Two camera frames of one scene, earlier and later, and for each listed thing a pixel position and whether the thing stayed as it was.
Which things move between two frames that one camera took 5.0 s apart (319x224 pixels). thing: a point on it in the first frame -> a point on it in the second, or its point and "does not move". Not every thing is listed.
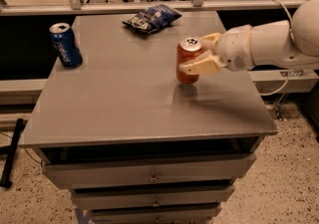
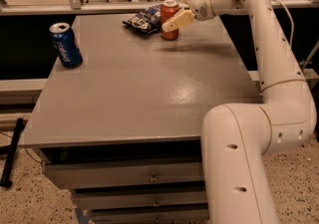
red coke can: x=186 y=49 -> x=167 y=9
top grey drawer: x=162 y=172 does not move
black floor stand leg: x=9 y=151 does not move
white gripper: x=233 y=49 -> x=199 y=4
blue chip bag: x=153 y=18 does not move
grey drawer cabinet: x=135 y=144 does not move
